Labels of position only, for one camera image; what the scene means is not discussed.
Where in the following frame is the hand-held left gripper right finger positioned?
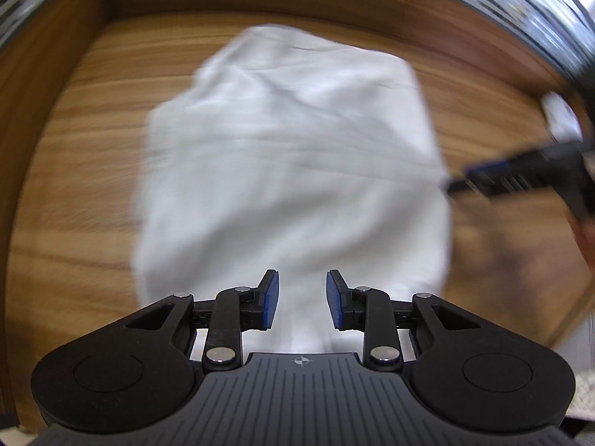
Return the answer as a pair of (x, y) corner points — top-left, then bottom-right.
(325, 269), (482, 372)

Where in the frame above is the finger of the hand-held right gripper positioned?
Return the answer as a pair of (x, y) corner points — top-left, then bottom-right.
(444, 145), (565, 200)

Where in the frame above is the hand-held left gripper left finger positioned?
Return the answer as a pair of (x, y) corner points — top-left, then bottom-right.
(125, 269), (280, 372)

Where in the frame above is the white satin garment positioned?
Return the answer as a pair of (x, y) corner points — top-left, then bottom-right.
(132, 23), (454, 354)

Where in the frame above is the striped glass partition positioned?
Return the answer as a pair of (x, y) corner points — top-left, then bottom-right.
(367, 0), (595, 75)

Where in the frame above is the white woven cloth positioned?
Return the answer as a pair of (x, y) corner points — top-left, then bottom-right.
(573, 372), (595, 423)

